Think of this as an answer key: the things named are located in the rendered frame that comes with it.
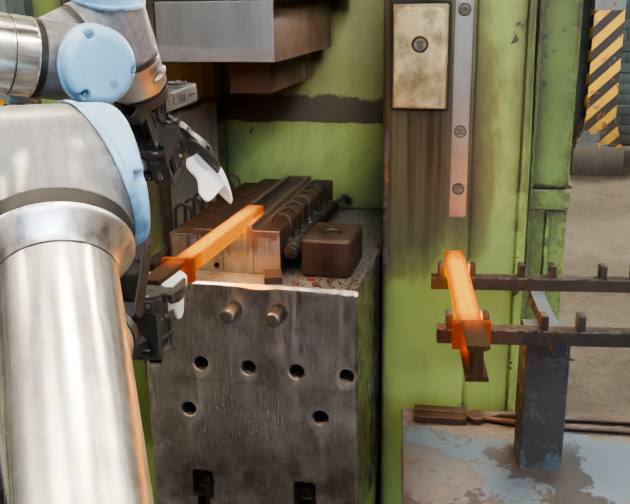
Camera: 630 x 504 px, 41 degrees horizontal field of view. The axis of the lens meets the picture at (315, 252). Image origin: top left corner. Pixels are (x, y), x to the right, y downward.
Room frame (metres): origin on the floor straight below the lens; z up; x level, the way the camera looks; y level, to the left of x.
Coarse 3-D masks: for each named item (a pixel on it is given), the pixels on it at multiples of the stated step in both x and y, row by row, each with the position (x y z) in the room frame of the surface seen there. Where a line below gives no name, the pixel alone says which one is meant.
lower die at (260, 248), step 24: (240, 192) 1.71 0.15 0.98; (264, 192) 1.62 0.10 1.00; (288, 192) 1.62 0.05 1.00; (216, 216) 1.47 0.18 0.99; (264, 216) 1.44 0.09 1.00; (192, 240) 1.39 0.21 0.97; (240, 240) 1.37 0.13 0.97; (264, 240) 1.36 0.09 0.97; (240, 264) 1.37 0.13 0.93; (264, 264) 1.36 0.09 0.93; (288, 264) 1.41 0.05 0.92
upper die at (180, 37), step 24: (240, 0) 1.37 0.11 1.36; (264, 0) 1.36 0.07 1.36; (288, 0) 1.45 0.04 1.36; (312, 0) 1.61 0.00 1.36; (168, 24) 1.40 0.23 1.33; (192, 24) 1.39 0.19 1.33; (216, 24) 1.38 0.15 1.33; (240, 24) 1.37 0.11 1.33; (264, 24) 1.36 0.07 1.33; (288, 24) 1.44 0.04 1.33; (312, 24) 1.61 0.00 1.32; (168, 48) 1.40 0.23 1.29; (192, 48) 1.39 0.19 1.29; (216, 48) 1.38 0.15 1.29; (240, 48) 1.37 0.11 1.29; (264, 48) 1.36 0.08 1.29; (288, 48) 1.44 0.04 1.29; (312, 48) 1.60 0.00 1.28
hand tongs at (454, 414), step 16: (416, 416) 1.21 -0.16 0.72; (432, 416) 1.21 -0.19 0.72; (448, 416) 1.21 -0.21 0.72; (464, 416) 1.21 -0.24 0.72; (480, 416) 1.21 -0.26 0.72; (496, 416) 1.22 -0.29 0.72; (512, 416) 1.22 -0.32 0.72; (576, 416) 1.21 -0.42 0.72; (592, 416) 1.20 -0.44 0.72; (608, 432) 1.17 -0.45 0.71; (624, 432) 1.16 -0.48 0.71
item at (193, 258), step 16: (256, 208) 1.45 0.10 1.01; (224, 224) 1.34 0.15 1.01; (240, 224) 1.35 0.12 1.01; (208, 240) 1.24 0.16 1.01; (224, 240) 1.27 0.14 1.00; (176, 256) 1.16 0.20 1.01; (192, 256) 1.15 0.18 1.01; (208, 256) 1.20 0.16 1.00; (160, 272) 1.07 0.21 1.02; (176, 272) 1.08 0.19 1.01; (192, 272) 1.12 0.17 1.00
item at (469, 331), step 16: (448, 256) 1.24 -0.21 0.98; (464, 256) 1.24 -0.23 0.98; (448, 272) 1.18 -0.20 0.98; (464, 272) 1.16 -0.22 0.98; (464, 288) 1.09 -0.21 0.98; (464, 304) 1.03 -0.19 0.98; (464, 320) 0.95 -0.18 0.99; (480, 320) 0.94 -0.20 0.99; (464, 336) 0.90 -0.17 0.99; (480, 336) 0.90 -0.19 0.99; (464, 352) 0.94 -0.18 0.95; (480, 352) 0.87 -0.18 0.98; (464, 368) 0.89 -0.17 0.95; (480, 368) 0.87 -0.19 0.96
